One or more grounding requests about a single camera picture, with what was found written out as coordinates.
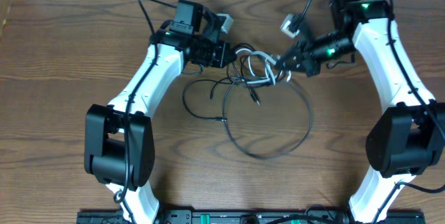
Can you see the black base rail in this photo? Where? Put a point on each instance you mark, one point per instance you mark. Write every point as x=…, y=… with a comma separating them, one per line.
x=184, y=216

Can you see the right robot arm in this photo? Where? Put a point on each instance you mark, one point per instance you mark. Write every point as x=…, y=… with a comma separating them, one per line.
x=409, y=136

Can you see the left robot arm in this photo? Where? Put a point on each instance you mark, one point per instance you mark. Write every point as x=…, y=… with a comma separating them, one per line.
x=119, y=143

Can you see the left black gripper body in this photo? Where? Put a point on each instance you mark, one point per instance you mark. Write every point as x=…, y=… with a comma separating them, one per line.
x=205, y=53

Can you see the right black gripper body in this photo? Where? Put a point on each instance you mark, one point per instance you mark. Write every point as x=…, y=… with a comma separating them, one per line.
x=313, y=56

